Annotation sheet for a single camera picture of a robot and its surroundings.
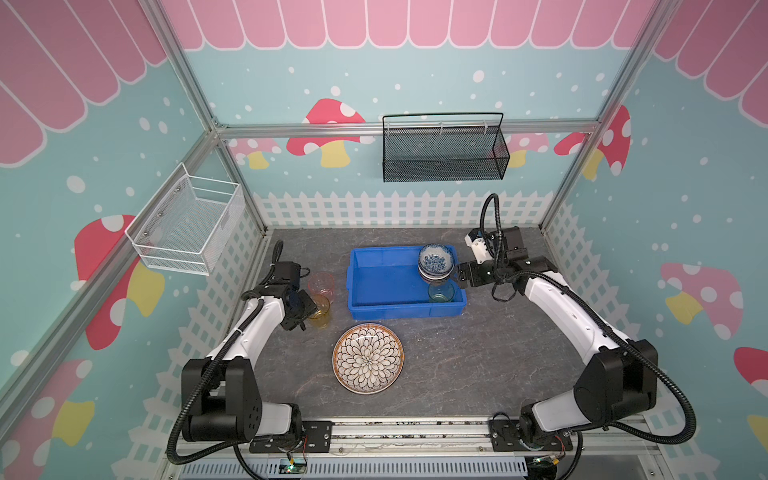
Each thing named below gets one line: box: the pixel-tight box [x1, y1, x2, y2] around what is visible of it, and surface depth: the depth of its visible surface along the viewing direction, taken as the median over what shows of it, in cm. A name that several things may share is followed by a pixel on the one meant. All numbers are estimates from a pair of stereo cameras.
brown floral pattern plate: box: [332, 323, 405, 395], surface depth 87 cm
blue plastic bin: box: [346, 246, 467, 321], surface depth 102 cm
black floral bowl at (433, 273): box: [418, 264, 455, 283], surface depth 98 cm
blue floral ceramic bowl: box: [418, 243, 455, 278], surface depth 99 cm
